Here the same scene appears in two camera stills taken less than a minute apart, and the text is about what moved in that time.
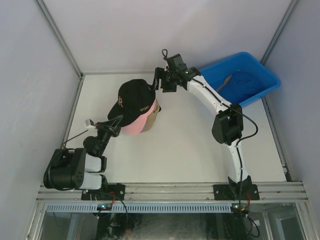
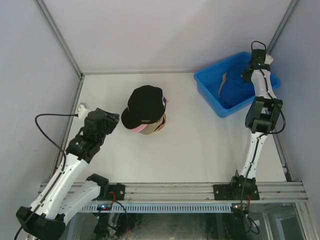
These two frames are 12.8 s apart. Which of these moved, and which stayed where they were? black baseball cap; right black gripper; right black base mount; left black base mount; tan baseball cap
Moved: right black gripper; tan baseball cap; black baseball cap
Stayed: left black base mount; right black base mount
